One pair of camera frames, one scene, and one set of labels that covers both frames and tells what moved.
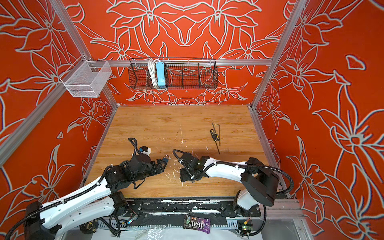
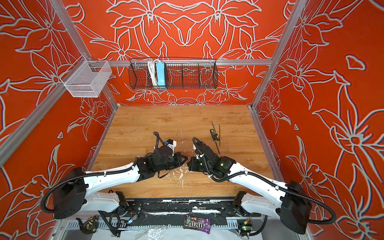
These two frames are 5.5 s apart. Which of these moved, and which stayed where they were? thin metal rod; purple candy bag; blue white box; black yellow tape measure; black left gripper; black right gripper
Moved: black right gripper; black left gripper
Stayed: purple candy bag; blue white box; black yellow tape measure; thin metal rod
